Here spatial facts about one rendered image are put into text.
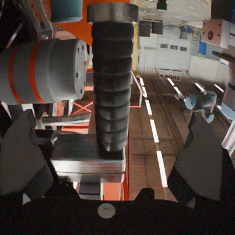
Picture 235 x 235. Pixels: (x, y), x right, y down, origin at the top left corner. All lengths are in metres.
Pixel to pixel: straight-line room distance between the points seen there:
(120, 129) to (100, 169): 0.06
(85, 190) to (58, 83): 0.18
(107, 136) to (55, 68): 0.16
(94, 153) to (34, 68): 0.18
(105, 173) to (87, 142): 0.04
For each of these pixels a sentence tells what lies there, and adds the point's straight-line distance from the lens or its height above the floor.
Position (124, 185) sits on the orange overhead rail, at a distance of 3.09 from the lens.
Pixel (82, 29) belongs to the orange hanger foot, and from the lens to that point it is 0.77.
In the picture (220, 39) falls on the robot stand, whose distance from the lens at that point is 0.50.
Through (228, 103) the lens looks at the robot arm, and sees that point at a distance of 0.65.
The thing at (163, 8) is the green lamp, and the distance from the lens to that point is 0.72.
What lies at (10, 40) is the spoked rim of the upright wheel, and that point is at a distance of 0.52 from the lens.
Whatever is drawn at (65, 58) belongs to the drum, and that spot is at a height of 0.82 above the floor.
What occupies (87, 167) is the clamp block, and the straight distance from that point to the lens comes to 0.18.
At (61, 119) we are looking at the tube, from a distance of 0.42.
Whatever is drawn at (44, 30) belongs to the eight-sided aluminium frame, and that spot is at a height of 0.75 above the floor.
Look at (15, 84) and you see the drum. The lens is 0.30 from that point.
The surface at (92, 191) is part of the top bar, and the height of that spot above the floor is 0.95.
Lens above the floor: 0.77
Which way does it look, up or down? 33 degrees up
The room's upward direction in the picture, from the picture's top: 179 degrees counter-clockwise
